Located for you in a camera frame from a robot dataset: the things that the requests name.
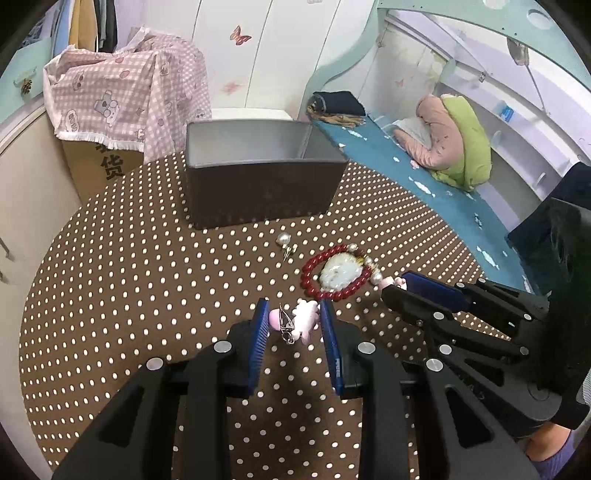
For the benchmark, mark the folded dark clothes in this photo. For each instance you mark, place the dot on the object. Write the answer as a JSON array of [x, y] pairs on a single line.
[[337, 104]]

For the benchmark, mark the pearl earring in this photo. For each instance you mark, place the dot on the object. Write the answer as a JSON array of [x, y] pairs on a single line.
[[282, 239]]

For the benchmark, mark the brown polka-dot tablecloth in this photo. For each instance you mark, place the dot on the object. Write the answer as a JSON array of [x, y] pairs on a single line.
[[138, 300]]

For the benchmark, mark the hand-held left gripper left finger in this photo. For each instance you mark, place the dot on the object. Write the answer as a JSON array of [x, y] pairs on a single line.
[[258, 341]]

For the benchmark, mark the grey hanging pouch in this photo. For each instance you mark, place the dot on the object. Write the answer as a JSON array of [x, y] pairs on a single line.
[[517, 50]]

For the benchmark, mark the black hanging jacket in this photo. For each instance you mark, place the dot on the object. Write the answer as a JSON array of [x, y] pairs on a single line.
[[111, 25]]

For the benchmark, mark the small blue box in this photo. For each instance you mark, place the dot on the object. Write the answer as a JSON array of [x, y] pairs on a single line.
[[506, 113]]

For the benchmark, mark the pink and green pillow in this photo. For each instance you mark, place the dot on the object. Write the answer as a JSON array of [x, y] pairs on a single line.
[[471, 147]]

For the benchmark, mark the pink checked cloth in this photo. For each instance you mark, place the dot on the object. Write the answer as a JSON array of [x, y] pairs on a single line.
[[115, 92]]

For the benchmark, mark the pale jade pendant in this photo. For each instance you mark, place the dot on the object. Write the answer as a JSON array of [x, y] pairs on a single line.
[[339, 272]]

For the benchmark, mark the faint pink butterfly sticker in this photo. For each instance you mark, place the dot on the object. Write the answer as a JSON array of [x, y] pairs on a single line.
[[231, 86]]

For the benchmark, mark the tan hanging coat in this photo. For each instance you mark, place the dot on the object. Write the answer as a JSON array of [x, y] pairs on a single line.
[[85, 18]]

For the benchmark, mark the pinecone ornament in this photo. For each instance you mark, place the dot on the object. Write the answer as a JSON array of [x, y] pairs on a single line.
[[26, 86]]

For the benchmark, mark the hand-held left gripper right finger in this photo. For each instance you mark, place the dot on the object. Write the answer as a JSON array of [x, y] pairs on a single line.
[[332, 346]]

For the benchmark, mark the white wardrobe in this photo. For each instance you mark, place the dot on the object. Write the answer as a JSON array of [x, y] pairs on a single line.
[[277, 46]]

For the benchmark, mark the white pillow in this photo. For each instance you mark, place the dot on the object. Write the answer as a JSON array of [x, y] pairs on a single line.
[[413, 131]]

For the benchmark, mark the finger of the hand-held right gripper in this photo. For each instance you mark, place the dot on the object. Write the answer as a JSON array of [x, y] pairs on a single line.
[[434, 290], [415, 309]]

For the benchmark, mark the dark navy cloth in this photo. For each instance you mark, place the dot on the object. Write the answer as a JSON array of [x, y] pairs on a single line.
[[531, 244]]

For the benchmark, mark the light blue hanging shirt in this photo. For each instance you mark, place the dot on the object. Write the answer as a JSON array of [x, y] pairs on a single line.
[[62, 18]]

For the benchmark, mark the small metal stud earring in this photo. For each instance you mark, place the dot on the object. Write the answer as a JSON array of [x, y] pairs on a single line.
[[290, 253]]

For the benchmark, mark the cardboard box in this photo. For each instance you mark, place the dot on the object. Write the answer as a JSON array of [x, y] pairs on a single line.
[[92, 170]]

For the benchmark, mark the person's right forearm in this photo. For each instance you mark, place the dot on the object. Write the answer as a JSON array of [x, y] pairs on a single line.
[[549, 443]]

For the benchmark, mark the teal drawer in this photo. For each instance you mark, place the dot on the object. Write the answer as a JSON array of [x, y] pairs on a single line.
[[27, 60]]

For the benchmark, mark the pink bunny hair clip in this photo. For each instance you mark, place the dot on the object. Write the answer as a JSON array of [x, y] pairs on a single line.
[[304, 318]]

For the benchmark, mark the beige cabinet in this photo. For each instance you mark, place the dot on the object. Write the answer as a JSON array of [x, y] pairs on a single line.
[[27, 184]]

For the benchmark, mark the dark grey storage box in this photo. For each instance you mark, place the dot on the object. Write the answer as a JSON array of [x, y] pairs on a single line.
[[258, 194]]

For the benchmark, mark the folded tan clothes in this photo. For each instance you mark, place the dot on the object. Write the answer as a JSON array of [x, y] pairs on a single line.
[[341, 121]]

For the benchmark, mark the pink quilt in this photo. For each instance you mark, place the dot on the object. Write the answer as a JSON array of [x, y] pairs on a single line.
[[438, 138]]

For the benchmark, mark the blue printed bed sheet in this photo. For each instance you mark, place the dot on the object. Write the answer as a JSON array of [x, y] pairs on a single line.
[[415, 175]]

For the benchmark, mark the teal bunk bed frame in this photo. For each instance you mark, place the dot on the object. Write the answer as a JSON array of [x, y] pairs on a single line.
[[341, 60]]

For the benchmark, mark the dark teal hanging jacket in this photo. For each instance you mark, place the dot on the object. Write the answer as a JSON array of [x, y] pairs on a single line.
[[100, 21]]

